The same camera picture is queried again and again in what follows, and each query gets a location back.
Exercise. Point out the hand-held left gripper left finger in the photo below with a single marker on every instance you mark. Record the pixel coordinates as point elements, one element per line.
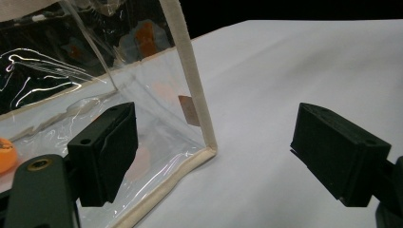
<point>104,152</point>

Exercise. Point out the orange table tennis ball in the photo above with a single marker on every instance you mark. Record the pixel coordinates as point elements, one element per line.
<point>5,156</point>

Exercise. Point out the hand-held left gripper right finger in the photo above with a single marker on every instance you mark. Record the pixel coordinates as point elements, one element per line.
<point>342,158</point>

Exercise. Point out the clear plastic bag beige trim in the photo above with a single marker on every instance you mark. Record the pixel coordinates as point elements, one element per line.
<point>193,82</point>

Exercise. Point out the white table cover sheet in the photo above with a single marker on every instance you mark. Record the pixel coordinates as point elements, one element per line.
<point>259,133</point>

